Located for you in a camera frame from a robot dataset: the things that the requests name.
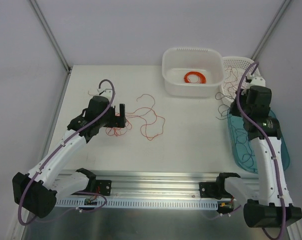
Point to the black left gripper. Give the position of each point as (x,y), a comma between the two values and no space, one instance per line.
(116,121)

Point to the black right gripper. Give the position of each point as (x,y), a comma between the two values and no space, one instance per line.
(235,110)

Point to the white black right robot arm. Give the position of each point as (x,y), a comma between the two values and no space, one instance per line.
(272,206)

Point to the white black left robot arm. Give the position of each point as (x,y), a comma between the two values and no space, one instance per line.
(38,190)

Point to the white perforated basket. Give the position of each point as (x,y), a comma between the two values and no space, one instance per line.
(234,67)

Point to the white plastic tub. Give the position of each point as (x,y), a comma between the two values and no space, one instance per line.
(192,72)

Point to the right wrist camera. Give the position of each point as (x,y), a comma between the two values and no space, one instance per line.
(253,80)

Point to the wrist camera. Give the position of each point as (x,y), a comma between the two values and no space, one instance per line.
(105,92)
(253,80)

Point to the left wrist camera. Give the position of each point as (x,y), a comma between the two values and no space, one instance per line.
(105,92)

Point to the left aluminium frame post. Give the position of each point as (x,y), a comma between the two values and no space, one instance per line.
(50,35)

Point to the aluminium frame post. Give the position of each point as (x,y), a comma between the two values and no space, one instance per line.
(50,35)
(283,8)

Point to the aluminium extrusion rail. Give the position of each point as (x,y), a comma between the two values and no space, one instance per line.
(155,185)

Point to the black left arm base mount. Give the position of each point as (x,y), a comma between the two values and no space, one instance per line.
(98,186)

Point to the right aluminium frame post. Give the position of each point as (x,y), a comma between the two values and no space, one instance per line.
(283,8)

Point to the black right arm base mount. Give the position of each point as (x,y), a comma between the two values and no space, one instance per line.
(216,189)

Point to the white slotted cable duct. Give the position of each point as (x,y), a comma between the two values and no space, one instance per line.
(134,203)

